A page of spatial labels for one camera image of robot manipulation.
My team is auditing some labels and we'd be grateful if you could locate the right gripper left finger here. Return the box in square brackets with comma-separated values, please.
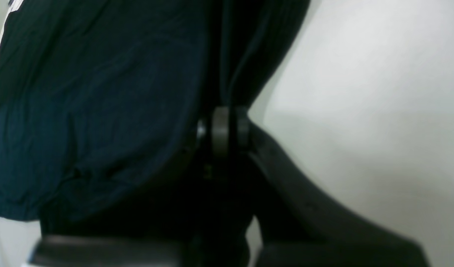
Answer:
[28, 106, 231, 267]

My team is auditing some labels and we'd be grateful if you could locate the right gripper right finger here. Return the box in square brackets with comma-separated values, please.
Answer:
[233, 108, 429, 267]

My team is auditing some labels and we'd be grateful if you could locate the black T-shirt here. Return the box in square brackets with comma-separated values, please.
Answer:
[0, 0, 309, 223]

